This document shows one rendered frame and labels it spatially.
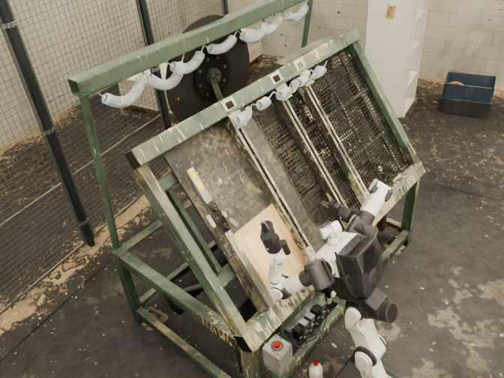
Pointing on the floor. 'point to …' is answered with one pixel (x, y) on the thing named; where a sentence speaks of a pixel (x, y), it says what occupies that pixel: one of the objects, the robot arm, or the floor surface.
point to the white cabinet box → (396, 47)
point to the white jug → (315, 370)
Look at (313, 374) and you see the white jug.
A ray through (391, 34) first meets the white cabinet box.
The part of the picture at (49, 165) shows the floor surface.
